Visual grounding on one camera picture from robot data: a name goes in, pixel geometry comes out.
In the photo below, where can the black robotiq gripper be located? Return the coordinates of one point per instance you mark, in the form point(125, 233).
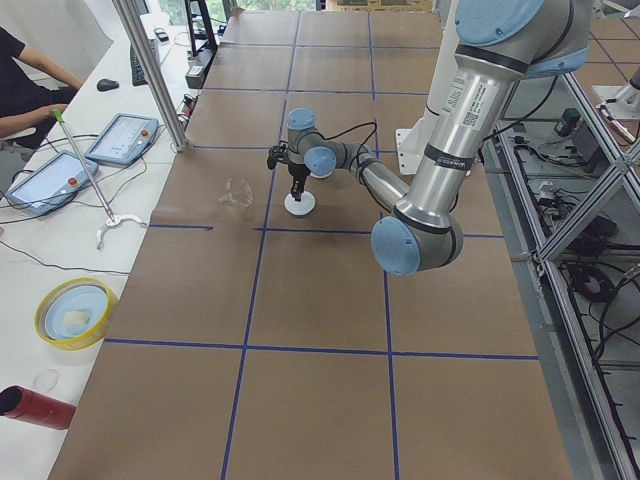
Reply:
point(298, 173)

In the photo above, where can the teach pendant tablet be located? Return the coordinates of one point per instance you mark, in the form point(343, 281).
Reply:
point(50, 186)
point(124, 140)

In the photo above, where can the light blue plate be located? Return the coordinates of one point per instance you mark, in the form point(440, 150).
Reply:
point(89, 298)

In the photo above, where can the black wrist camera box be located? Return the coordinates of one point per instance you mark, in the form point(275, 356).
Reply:
point(278, 154)

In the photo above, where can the near teach pendant tablet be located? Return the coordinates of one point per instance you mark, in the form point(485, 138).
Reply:
point(50, 186)

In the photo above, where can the seated person black shirt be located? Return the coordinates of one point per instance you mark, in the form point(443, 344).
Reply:
point(25, 104)

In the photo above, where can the yellow tape roll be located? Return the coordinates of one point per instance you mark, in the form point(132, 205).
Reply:
point(87, 339)

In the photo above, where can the white round cup lid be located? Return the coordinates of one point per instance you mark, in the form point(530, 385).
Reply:
point(302, 207)

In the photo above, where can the aluminium side frame rail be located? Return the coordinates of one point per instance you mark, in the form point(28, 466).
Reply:
point(567, 158)

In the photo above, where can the metal reacher grabber tool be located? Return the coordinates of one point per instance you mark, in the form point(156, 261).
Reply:
point(113, 220)

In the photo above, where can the aluminium frame post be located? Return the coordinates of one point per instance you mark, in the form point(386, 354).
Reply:
point(137, 35)

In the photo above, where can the white food piece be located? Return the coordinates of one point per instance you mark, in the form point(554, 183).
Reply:
point(75, 319)

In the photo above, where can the far teach pendant tablet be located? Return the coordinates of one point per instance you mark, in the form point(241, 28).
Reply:
point(124, 140)

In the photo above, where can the black keyboard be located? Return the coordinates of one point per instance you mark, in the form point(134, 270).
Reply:
point(138, 77)

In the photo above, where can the black computer mouse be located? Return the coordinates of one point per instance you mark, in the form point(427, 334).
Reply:
point(105, 84)

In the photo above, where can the red cylinder tube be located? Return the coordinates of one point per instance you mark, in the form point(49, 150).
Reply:
point(28, 406)

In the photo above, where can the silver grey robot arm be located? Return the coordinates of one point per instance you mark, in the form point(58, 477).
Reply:
point(500, 43)

